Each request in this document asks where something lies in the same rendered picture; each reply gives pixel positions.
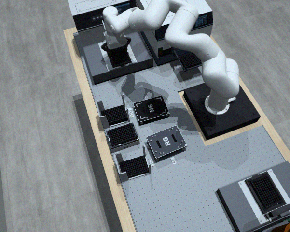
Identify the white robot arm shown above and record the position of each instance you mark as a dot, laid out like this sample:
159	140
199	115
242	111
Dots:
219	73

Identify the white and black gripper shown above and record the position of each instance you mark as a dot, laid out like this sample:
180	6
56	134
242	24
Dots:
108	46

